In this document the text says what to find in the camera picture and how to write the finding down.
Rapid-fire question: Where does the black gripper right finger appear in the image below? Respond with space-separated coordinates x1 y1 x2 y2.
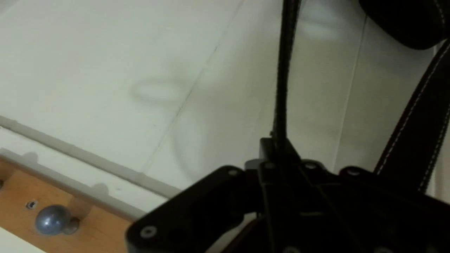
257 135 450 253

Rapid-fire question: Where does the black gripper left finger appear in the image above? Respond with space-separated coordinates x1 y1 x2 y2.
125 156 271 253

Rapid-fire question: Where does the black tote bag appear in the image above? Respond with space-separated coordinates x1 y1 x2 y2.
271 0 450 194

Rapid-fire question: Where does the wooden peg rack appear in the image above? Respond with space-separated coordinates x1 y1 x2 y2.
0 148 146 253

